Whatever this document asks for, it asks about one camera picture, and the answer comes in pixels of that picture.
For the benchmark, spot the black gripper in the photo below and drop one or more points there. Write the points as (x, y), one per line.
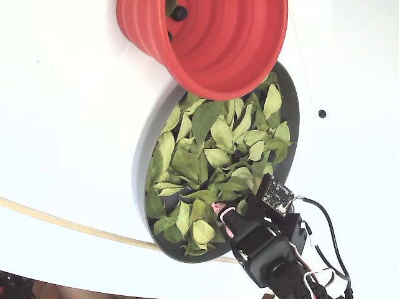
(239, 227)

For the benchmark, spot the dark blueberry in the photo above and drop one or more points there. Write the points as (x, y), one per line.
(179, 13)

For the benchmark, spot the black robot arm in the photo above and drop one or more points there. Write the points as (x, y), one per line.
(290, 280)

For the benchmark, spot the dark grey round bowl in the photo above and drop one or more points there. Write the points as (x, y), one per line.
(174, 252)

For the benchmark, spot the pile of green leaves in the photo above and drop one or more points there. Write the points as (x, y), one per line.
(187, 162)

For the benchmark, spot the red collapsible silicone cup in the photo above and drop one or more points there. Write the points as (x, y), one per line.
(218, 46)

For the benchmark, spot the long wooden dowel stick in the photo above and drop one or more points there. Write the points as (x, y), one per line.
(93, 232)

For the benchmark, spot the small black dot marker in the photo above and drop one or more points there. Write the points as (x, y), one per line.
(322, 113)

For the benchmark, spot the single green leaf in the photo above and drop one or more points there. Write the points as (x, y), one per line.
(170, 7)

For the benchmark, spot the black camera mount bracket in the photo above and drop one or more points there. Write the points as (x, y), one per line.
(296, 230)

